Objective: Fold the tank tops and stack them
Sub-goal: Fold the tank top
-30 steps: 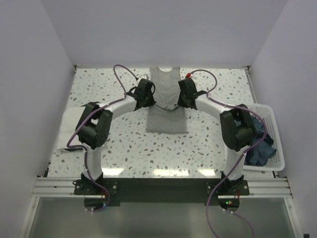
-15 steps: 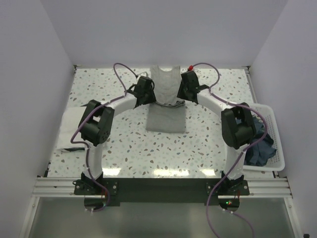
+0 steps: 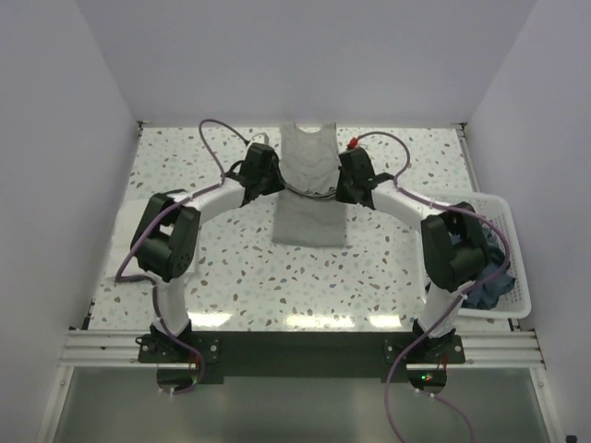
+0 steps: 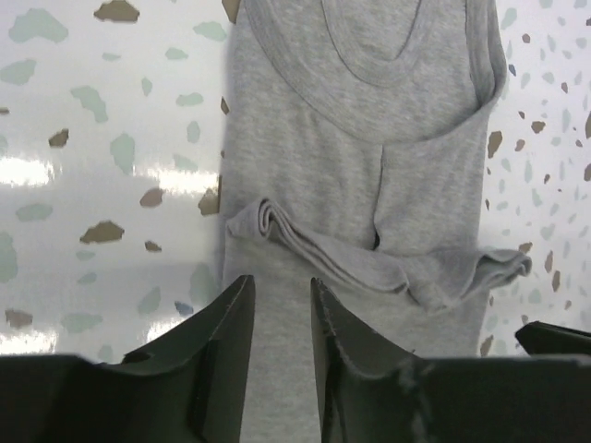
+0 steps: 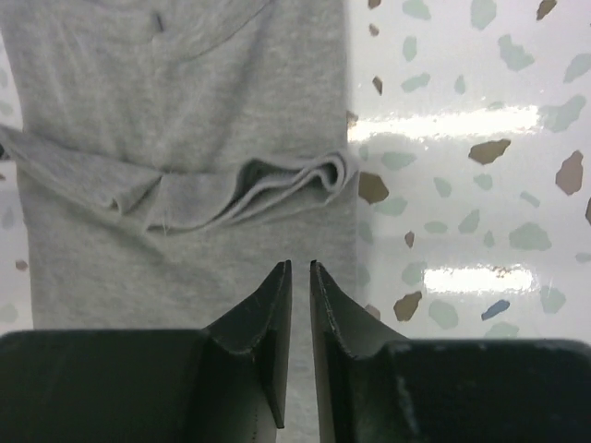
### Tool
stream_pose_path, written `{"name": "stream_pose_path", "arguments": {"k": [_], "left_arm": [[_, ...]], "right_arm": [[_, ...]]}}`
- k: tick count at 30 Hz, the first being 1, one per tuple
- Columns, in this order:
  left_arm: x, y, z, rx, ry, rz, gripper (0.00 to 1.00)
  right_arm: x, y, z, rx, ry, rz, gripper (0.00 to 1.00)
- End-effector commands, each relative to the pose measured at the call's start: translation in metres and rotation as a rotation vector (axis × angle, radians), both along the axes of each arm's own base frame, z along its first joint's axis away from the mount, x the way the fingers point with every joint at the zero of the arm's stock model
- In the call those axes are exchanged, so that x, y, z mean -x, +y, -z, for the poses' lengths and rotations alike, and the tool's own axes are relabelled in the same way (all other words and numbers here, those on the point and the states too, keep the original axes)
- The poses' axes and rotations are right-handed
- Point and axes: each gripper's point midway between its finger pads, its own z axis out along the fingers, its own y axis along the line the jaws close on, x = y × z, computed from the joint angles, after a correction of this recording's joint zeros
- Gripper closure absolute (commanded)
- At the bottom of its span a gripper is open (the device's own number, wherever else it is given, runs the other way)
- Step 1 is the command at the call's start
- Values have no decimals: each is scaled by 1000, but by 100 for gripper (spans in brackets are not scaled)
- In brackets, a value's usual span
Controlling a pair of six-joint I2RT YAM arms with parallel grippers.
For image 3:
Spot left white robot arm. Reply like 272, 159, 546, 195
115, 143, 284, 362

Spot aluminium front rail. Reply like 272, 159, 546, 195
57, 327, 153, 368

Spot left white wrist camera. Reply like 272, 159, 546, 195
250, 132, 270, 145

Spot white plastic basket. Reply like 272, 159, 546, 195
428, 191, 531, 319

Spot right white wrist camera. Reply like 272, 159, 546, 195
346, 138, 364, 150

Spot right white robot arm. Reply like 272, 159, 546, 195
336, 148, 489, 363

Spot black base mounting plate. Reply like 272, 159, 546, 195
136, 329, 466, 386

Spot grey tank top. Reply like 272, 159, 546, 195
271, 122, 346, 248

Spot white folded tank top stack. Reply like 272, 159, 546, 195
103, 198, 199, 281

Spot dark blue tank tops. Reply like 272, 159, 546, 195
462, 224, 516, 310

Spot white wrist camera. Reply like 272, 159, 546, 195
250, 132, 270, 145
346, 138, 364, 150

